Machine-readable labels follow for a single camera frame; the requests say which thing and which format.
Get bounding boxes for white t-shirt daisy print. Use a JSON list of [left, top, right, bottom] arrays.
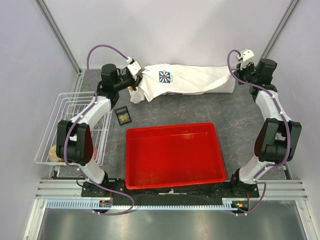
[[129, 63, 235, 104]]

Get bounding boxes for gold leaf brooch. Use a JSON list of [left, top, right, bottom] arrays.
[[118, 114, 129, 122]]

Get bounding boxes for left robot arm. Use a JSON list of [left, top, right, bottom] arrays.
[[56, 60, 143, 197]]

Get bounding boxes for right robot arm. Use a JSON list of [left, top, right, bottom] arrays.
[[229, 57, 302, 197]]

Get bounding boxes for black brooch tray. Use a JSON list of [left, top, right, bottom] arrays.
[[114, 106, 132, 126]]

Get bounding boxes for pink patterned bowl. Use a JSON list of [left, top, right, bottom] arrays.
[[92, 147, 98, 159]]

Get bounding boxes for red plastic bin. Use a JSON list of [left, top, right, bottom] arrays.
[[125, 122, 227, 190]]

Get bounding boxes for beige ceramic bowl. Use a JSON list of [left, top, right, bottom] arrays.
[[48, 145, 64, 163]]

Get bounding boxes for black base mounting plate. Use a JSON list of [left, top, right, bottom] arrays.
[[81, 176, 260, 206]]

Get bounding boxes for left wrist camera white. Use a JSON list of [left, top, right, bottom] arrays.
[[126, 61, 143, 77]]

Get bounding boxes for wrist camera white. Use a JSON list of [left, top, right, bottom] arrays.
[[126, 61, 143, 77], [236, 49, 255, 70]]

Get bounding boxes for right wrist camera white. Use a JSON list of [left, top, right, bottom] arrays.
[[236, 49, 255, 70]]

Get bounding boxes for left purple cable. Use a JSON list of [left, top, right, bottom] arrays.
[[64, 44, 136, 216]]

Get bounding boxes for purple cable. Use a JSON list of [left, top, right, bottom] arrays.
[[226, 49, 294, 217], [64, 44, 136, 216]]

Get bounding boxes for white wire dish rack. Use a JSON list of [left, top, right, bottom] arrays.
[[34, 91, 112, 166]]

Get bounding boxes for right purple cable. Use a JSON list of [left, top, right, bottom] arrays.
[[226, 49, 294, 217]]

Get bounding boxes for slotted cable duct rail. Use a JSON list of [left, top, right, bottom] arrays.
[[46, 199, 239, 211]]

